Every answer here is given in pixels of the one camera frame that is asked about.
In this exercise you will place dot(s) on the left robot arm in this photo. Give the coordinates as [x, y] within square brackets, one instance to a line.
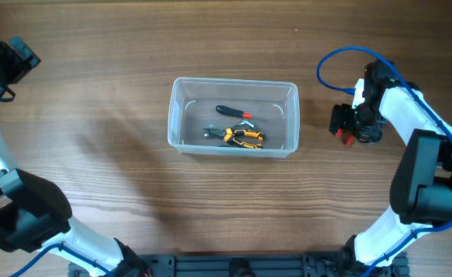
[35, 215]

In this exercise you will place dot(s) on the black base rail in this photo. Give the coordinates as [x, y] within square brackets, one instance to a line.
[310, 264]

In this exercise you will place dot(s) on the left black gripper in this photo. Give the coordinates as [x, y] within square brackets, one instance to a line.
[22, 54]

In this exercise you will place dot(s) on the silver socket wrench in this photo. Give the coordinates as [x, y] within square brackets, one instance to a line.
[242, 124]

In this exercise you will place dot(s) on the clear plastic container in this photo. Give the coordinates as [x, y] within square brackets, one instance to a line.
[220, 116]

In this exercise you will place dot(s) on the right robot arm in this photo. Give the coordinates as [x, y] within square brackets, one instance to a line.
[421, 190]

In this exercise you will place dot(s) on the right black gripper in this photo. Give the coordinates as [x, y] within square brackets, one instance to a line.
[339, 120]

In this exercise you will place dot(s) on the red handled cutters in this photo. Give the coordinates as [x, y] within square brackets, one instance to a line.
[345, 136]

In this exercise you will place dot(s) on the black red screwdriver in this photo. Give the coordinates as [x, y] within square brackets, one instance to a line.
[235, 113]

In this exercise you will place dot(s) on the orange black pliers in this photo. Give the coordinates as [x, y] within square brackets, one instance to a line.
[235, 137]

